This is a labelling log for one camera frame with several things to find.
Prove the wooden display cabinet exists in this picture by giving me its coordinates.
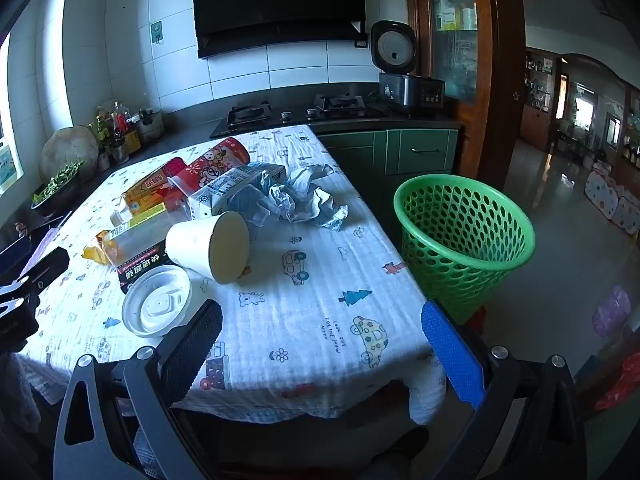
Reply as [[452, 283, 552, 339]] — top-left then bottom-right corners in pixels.
[[520, 47, 563, 151]]

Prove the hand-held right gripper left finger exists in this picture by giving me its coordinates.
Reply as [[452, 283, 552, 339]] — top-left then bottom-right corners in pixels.
[[53, 299, 224, 480]]

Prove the orange label tea bottle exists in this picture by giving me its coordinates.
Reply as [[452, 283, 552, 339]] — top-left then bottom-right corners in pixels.
[[110, 157, 188, 227]]

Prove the clear plastic bottle yellow label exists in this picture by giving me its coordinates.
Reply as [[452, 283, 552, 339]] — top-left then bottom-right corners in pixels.
[[106, 201, 193, 265]]

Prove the white paper cup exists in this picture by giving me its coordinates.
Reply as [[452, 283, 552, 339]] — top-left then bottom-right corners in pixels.
[[165, 211, 251, 285]]

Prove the white plastic lid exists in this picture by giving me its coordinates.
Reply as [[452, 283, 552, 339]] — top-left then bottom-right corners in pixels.
[[121, 264, 192, 337]]

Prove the wooden glass door cabinet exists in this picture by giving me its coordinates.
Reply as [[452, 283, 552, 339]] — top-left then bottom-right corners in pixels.
[[402, 0, 526, 181]]

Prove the metal utensil pot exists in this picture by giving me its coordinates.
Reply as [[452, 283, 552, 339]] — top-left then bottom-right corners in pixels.
[[135, 107, 166, 143]]

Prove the red cartoon printed cup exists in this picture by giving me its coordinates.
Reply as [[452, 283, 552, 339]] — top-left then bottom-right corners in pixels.
[[167, 136, 251, 221]]

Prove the green plastic basket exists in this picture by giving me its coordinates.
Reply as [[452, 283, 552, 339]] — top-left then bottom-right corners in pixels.
[[393, 174, 537, 326]]

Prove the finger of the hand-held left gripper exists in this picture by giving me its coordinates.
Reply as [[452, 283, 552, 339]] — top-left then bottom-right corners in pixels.
[[20, 246, 71, 287], [0, 234, 33, 276]]

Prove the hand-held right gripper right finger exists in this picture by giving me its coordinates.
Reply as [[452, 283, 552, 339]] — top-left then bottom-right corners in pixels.
[[420, 299, 587, 480]]

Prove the white green milk carton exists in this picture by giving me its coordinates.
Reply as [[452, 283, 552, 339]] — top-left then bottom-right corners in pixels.
[[189, 164, 271, 221]]

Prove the red plastic bag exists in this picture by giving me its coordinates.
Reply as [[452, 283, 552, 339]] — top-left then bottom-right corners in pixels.
[[592, 352, 640, 413]]

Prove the grey paper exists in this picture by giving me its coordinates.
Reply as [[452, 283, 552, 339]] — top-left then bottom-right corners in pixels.
[[250, 164, 349, 233]]

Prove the round brown chopping board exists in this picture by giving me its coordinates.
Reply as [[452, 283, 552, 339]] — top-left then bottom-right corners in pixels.
[[39, 126, 100, 183]]

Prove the black snack packet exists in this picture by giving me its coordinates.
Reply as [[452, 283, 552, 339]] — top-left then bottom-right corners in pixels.
[[116, 241, 171, 295]]

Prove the white printed tablecloth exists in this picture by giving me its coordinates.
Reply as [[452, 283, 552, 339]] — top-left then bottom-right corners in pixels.
[[22, 124, 448, 426]]

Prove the bowl of green vegetables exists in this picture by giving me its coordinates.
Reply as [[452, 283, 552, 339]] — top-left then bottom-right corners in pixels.
[[31, 160, 86, 218]]

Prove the person's left forearm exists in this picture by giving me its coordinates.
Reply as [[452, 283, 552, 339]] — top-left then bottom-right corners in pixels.
[[0, 352, 42, 433]]

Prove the pink plastic bag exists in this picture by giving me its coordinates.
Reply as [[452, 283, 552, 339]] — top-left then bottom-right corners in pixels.
[[592, 285, 633, 338]]

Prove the black range hood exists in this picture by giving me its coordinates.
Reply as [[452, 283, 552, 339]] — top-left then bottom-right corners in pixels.
[[177, 0, 381, 60]]

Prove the black rice cooker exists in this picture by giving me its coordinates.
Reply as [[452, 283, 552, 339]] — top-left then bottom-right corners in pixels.
[[370, 20, 447, 110]]

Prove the red stool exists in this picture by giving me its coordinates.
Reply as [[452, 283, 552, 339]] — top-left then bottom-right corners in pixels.
[[462, 305, 488, 331]]

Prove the black gas stove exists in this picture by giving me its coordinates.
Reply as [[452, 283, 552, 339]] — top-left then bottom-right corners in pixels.
[[209, 92, 388, 140]]

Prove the cluster of condiment bottles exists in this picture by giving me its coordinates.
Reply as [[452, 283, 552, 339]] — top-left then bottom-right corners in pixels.
[[90, 101, 143, 171]]

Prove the dotted play fence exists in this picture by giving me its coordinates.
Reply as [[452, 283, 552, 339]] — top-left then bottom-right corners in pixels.
[[584, 170, 640, 236]]

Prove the green kitchen cabinet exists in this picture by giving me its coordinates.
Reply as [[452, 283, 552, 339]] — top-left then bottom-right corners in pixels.
[[315, 127, 461, 241]]

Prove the orange snack wrapper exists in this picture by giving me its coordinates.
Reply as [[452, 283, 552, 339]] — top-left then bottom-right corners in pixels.
[[81, 230, 121, 266]]

